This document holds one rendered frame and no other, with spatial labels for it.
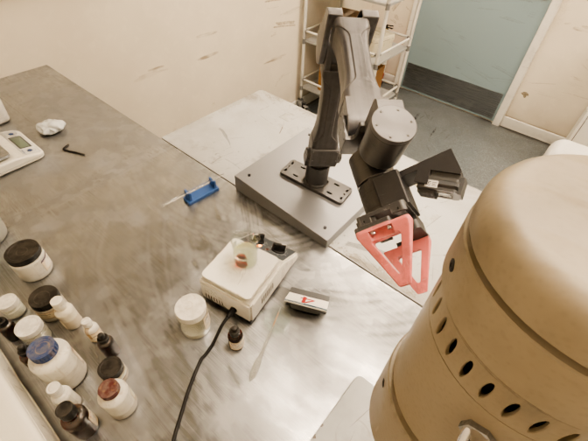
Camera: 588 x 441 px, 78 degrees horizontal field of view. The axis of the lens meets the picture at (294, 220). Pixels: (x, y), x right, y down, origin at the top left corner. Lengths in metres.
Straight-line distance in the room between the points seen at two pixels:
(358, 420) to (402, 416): 0.47
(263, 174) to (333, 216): 0.24
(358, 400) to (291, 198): 0.51
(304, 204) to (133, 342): 0.51
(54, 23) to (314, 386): 1.73
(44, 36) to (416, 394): 1.90
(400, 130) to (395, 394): 0.31
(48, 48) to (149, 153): 0.86
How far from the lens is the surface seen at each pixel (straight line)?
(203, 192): 1.05
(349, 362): 0.77
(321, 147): 0.89
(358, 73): 0.62
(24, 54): 1.96
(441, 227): 1.05
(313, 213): 0.94
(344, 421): 0.72
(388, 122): 0.47
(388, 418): 0.28
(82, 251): 1.01
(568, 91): 3.46
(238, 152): 1.20
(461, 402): 0.20
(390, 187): 0.49
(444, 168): 0.50
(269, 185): 1.00
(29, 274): 0.98
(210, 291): 0.79
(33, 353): 0.75
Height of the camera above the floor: 1.60
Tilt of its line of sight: 46 degrees down
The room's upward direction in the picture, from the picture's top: 3 degrees clockwise
